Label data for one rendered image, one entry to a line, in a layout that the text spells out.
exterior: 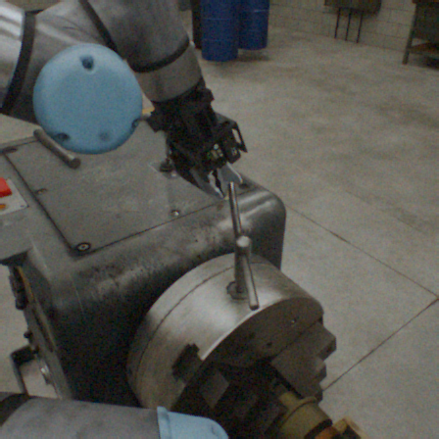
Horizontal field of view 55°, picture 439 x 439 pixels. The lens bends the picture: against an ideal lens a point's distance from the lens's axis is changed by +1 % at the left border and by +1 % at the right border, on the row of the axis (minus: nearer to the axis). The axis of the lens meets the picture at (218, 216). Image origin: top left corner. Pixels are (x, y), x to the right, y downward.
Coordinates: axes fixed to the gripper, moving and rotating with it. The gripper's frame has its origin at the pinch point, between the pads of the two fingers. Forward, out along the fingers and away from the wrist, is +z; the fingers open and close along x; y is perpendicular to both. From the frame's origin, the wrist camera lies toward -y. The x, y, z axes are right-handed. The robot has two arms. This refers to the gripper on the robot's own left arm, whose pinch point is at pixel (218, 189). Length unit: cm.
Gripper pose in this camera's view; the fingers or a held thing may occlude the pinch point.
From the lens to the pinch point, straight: 66.6
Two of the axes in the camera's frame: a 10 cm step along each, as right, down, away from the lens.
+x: 7.4, -6.3, 2.2
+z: 3.2, 6.3, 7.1
